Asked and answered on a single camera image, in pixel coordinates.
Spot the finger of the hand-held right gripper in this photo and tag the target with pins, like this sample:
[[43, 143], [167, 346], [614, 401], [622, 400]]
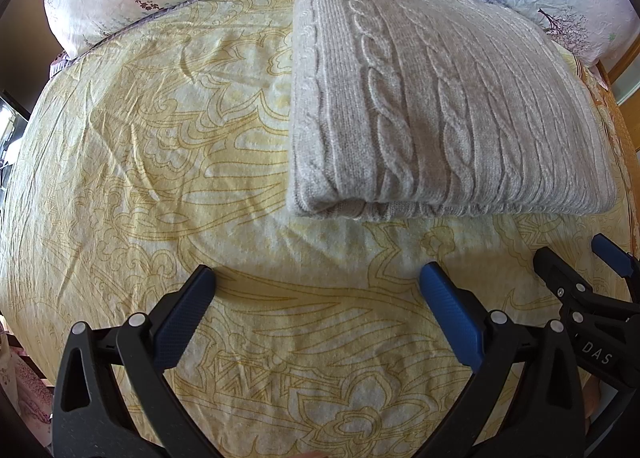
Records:
[[615, 258], [560, 278]]

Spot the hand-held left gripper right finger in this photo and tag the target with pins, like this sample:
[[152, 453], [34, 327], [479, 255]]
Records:
[[450, 313]]

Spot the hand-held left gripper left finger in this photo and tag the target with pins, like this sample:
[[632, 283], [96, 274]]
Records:
[[185, 313]]

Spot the yellow patterned bed sheet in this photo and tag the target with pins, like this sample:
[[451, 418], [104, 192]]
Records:
[[150, 163]]

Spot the pink floral cloth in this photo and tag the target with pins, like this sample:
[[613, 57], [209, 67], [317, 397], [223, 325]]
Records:
[[25, 388]]

